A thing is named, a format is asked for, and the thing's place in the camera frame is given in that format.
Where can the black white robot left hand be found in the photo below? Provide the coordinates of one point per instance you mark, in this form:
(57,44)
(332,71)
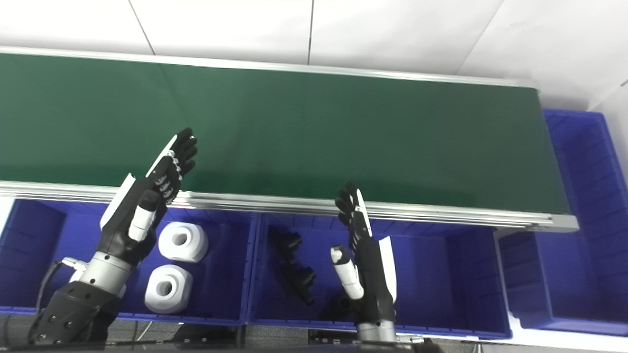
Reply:
(132,215)

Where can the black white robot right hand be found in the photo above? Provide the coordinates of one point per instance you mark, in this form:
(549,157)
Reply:
(373,279)

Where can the black plastic part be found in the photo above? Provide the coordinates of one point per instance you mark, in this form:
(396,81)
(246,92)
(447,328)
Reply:
(300,282)
(287,242)
(338,306)

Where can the green conveyor belt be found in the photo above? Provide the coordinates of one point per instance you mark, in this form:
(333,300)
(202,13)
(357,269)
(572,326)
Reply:
(319,132)

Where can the large blue plastic bin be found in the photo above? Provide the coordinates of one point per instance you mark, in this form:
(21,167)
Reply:
(588,220)

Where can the black robot torso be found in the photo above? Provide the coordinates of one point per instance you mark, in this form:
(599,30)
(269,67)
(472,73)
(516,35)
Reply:
(294,343)

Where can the aluminium conveyor side rail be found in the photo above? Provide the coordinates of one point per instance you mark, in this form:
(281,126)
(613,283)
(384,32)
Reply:
(294,65)
(274,202)

